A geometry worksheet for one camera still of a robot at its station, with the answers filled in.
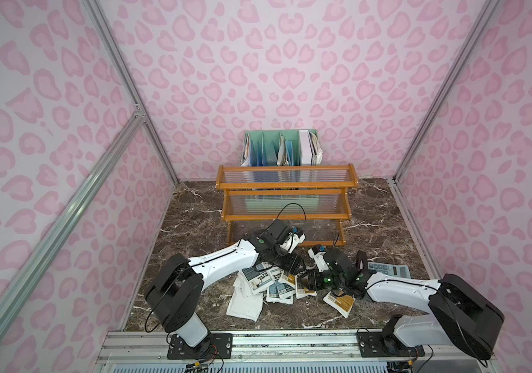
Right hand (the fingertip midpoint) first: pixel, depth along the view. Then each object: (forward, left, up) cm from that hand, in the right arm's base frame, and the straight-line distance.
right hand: (302, 279), depth 84 cm
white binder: (+48, -2, +22) cm, 52 cm away
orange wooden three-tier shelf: (+40, -6, -1) cm, 40 cm away
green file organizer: (+57, +15, +14) cm, 61 cm away
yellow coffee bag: (-8, -14, -2) cm, 16 cm away
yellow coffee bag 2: (-3, 0, +1) cm, 3 cm away
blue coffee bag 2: (-4, +6, 0) cm, 7 cm away
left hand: (+4, +1, +6) cm, 7 cm away
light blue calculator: (+4, -37, -2) cm, 38 cm away
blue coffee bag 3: (-5, +11, -1) cm, 12 cm away
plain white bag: (-8, +21, -2) cm, 22 cm away
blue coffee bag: (-1, +16, 0) cm, 16 cm away
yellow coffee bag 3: (0, +4, +1) cm, 4 cm away
